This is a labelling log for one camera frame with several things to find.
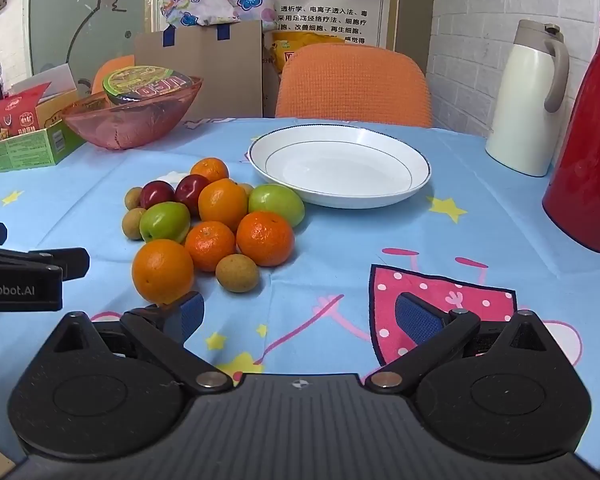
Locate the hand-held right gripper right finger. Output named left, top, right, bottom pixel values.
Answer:
left=364, top=292, right=549, bottom=394

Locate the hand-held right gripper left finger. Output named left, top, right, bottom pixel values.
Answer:
left=54, top=291, right=234, bottom=394

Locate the large orange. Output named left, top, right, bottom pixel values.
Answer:
left=131, top=239, right=195, bottom=305
left=198, top=178, right=249, bottom=232

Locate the small tangerine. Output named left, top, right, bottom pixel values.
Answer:
left=190, top=157, right=230, bottom=184
left=236, top=211, right=296, bottom=267
left=185, top=220, right=237, bottom=273

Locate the green apple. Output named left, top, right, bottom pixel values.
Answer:
left=139, top=202, right=191, bottom=244
left=248, top=184, right=306, bottom=227

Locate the red plum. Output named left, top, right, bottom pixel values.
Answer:
left=140, top=180, right=176, bottom=210
left=174, top=174, right=211, bottom=216

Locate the white plate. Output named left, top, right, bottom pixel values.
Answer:
left=247, top=123, right=432, bottom=209

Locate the green cardboard box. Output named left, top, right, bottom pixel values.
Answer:
left=0, top=119, right=87, bottom=175

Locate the blue printed tablecloth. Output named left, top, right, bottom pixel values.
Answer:
left=0, top=117, right=600, bottom=461

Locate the red snack packet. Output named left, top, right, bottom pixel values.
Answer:
left=0, top=82, right=53, bottom=142

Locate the pink glass bowl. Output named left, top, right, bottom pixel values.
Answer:
left=61, top=76, right=204, bottom=151

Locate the instant noodle cup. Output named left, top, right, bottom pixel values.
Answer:
left=102, top=65, right=193, bottom=107

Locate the orange chair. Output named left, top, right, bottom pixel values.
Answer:
left=91, top=55, right=136, bottom=96
left=275, top=43, right=433, bottom=129

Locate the white thermos jug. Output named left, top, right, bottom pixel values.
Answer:
left=485, top=19, right=571, bottom=177

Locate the red thermos bottle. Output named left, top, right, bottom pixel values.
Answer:
left=542, top=9, right=600, bottom=255

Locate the brown cardboard box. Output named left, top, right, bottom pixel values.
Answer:
left=134, top=20, right=264, bottom=120

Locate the yellow plastic bag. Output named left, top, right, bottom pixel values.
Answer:
left=272, top=30, right=381, bottom=72

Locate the wall poster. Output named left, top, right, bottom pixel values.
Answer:
left=145, top=0, right=401, bottom=51

